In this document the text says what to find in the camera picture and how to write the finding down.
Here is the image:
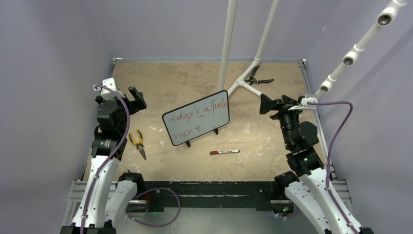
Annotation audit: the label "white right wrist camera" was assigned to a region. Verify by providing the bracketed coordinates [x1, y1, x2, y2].
[288, 93, 318, 111]

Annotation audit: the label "white whiteboard marker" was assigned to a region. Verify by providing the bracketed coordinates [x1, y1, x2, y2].
[218, 150, 241, 154]

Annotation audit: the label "black-handled pliers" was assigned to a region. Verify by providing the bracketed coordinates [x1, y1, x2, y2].
[244, 65, 275, 86]

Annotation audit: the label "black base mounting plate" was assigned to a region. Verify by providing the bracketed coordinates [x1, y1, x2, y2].
[114, 170, 305, 213]

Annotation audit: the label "white pipe with camera sockets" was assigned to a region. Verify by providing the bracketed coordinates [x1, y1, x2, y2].
[314, 0, 407, 98]

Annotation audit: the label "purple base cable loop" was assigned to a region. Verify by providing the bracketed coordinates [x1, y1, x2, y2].
[124, 187, 181, 228]

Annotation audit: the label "white PVC pipe frame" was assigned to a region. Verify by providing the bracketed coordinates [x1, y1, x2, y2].
[218, 0, 304, 121]

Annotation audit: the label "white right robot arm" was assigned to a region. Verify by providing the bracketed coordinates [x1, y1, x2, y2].
[260, 94, 373, 234]

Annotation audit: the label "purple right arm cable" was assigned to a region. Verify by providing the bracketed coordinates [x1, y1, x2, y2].
[306, 101, 354, 234]

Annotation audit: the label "yellow-handled pliers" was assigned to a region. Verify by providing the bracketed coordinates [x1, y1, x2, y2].
[128, 129, 147, 160]

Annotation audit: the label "aluminium frame rail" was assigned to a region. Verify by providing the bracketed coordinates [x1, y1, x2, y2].
[58, 179, 360, 234]

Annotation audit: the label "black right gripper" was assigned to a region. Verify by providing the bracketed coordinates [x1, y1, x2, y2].
[260, 93, 304, 148]

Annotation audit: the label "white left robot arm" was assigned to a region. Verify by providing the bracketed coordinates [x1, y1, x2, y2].
[60, 84, 147, 234]

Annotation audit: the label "black-framed small whiteboard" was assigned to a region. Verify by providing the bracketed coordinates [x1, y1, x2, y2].
[162, 90, 230, 146]

